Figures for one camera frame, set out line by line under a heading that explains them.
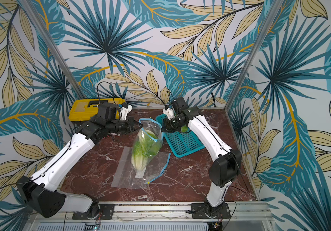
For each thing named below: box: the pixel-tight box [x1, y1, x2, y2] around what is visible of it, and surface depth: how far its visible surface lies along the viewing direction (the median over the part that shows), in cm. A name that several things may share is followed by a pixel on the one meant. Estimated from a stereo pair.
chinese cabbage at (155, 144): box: [145, 129, 163, 157], surface depth 81 cm
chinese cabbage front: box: [131, 138, 154, 171], surface depth 85 cm
